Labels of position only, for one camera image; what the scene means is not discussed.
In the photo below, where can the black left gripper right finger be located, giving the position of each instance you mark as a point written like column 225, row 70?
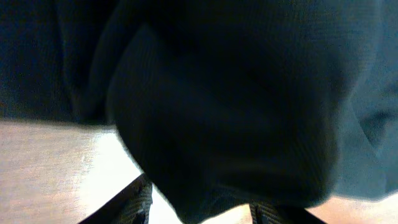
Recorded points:
column 263, row 213

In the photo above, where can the black polo shirt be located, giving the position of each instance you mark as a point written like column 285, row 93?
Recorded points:
column 220, row 102

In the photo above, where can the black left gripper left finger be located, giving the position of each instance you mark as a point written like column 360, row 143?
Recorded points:
column 130, row 206

